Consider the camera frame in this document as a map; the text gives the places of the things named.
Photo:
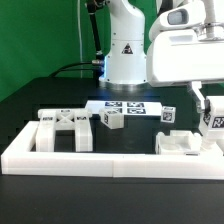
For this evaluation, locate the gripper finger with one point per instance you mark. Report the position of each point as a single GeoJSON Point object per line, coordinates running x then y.
{"type": "Point", "coordinates": [194, 90]}

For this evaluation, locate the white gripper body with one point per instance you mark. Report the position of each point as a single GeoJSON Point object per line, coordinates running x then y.
{"type": "Point", "coordinates": [177, 58]}

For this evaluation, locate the white chair seat part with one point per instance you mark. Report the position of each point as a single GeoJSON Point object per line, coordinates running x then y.
{"type": "Point", "coordinates": [180, 142]}

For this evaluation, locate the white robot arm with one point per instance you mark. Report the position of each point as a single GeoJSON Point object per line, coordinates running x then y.
{"type": "Point", "coordinates": [125, 64]}

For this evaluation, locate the white chair back part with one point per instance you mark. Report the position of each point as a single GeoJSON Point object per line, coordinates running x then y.
{"type": "Point", "coordinates": [66, 119]}

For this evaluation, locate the white tag sheet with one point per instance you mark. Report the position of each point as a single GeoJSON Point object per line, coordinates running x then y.
{"type": "Point", "coordinates": [130, 108]}

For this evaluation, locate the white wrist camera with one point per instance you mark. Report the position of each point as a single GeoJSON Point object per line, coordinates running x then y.
{"type": "Point", "coordinates": [183, 17]}

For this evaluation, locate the white U-shaped fence frame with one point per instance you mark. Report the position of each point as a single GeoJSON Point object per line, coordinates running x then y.
{"type": "Point", "coordinates": [20, 159]}

